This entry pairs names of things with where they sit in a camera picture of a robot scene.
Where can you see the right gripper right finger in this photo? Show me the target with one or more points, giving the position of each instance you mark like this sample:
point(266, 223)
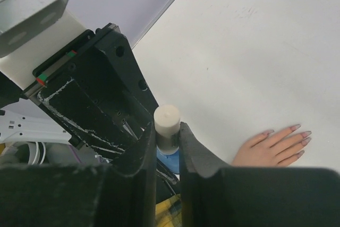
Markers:
point(213, 193)

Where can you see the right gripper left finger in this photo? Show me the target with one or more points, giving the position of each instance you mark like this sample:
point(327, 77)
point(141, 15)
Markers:
point(122, 193)

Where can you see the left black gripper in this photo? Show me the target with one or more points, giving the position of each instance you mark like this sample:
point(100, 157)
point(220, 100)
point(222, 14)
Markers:
point(94, 88)

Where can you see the white nail polish cap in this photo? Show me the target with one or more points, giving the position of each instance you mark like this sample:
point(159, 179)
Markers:
point(167, 125)

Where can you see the blue nail polish bottle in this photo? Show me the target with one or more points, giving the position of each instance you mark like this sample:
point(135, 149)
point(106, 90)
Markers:
point(171, 161)

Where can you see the yellow plaid sleeve forearm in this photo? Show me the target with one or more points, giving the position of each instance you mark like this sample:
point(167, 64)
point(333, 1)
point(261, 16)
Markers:
point(169, 212)

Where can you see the mannequin hand with nails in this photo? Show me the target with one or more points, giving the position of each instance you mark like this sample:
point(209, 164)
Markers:
point(273, 149)

